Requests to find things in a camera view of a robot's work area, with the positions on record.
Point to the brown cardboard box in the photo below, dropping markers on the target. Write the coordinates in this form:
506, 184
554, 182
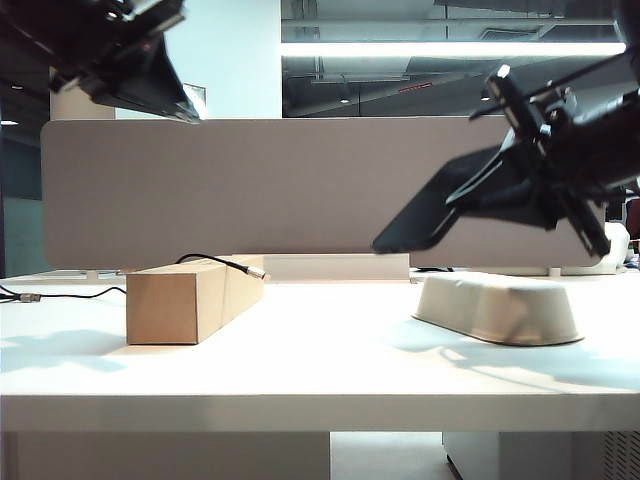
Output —
165, 310

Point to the beige pulp tray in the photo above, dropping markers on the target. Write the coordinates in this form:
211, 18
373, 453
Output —
500, 310

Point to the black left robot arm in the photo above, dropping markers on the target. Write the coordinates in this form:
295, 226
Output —
45, 27

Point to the background person red top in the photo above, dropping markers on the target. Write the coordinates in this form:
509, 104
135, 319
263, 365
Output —
635, 207

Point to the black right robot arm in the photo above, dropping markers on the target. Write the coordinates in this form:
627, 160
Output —
630, 40

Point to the white rounded appliance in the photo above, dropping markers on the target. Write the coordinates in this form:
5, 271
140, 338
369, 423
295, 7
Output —
619, 245

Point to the black smartphone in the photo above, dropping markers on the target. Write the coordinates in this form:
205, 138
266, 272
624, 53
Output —
415, 225

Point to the white desk side panel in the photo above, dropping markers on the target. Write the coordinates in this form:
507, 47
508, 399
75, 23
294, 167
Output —
165, 455

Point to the grey fabric desk divider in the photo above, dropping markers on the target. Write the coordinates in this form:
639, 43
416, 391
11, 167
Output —
250, 190

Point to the long ceiling light strip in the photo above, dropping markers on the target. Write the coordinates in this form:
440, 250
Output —
450, 50

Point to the white divider bracket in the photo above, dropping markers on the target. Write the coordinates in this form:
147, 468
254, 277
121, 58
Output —
90, 274
555, 272

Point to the white round column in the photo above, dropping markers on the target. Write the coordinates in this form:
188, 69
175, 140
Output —
75, 107

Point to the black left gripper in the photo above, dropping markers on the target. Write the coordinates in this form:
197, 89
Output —
130, 35

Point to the wall notice poster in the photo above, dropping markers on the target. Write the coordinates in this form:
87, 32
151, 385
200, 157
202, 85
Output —
201, 95

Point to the red ceiling sign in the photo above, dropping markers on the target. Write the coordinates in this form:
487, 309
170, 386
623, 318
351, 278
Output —
415, 89

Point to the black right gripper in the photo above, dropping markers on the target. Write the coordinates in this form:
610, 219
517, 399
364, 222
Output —
575, 160

